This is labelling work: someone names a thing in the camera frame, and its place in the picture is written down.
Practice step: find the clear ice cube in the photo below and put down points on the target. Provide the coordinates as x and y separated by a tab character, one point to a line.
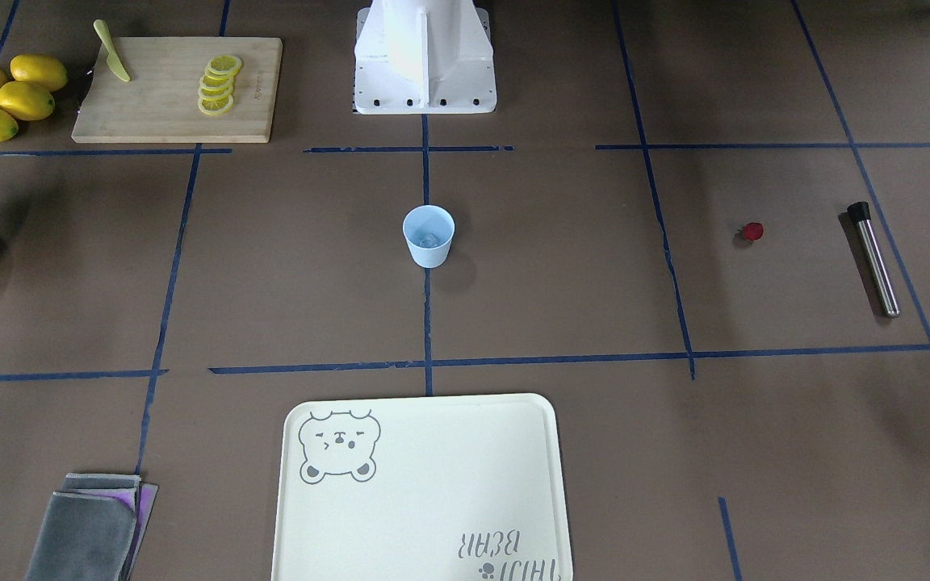
430	240

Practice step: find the red strawberry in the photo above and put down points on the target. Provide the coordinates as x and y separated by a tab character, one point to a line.
752	232

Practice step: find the light blue plastic cup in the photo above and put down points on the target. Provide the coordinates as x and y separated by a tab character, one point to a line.
429	231

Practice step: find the cream bear serving tray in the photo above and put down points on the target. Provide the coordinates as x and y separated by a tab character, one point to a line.
428	488

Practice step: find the lemon slices row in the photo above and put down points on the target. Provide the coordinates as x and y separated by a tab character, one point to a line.
216	92

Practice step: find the bamboo cutting board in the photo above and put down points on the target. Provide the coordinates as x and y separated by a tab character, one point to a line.
159	103

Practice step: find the stainless steel muddler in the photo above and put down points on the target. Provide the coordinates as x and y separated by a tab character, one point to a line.
860	217

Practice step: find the yellow-green plastic knife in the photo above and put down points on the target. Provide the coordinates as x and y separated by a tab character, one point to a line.
113	62

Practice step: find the grey folded cloth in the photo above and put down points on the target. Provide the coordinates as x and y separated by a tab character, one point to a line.
93	528

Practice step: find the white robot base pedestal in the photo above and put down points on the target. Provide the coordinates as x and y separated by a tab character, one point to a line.
423	58

